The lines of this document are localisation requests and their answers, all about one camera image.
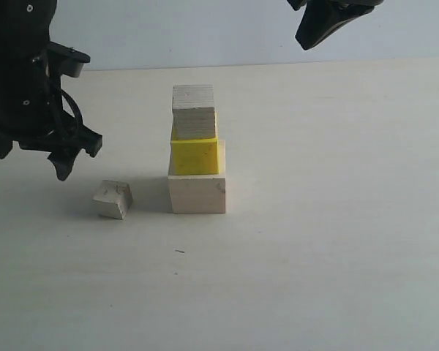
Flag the medium striped wooden cube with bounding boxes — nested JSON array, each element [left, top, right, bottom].
[[172, 84, 217, 140]]

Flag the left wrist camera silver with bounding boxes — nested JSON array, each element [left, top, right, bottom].
[[47, 42, 91, 78]]

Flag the large pale wooden cube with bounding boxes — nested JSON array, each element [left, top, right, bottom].
[[168, 140, 227, 214]]

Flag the small pale wooden cube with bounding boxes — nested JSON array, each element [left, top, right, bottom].
[[92, 180, 133, 220]]

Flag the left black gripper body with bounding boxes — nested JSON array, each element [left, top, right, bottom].
[[0, 45, 84, 159]]

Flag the yellow cube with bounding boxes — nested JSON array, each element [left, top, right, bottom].
[[170, 126, 220, 176]]

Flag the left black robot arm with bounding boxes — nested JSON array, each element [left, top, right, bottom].
[[0, 1, 102, 181]]

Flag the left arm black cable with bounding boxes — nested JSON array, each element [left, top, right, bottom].
[[47, 72, 85, 143]]

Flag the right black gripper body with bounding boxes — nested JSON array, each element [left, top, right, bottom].
[[287, 0, 384, 15]]

